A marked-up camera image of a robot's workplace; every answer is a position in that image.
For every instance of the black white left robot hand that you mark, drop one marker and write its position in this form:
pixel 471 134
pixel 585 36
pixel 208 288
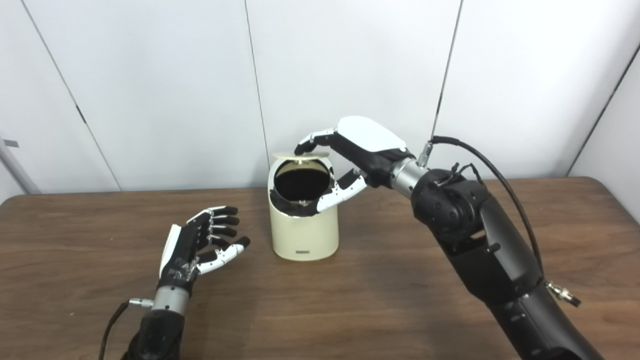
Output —
pixel 182 252

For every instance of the cream-colored trash bin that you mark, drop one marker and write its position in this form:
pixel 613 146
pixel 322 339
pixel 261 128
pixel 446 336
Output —
pixel 302 235

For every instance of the grey wall post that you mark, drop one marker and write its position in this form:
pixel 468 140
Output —
pixel 17 170

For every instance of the small grey wall tag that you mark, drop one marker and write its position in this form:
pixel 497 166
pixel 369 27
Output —
pixel 10 143

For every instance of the round cream bin lid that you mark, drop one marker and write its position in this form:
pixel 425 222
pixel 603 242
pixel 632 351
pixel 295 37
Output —
pixel 300 155

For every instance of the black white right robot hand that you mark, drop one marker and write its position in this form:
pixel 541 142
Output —
pixel 370 145

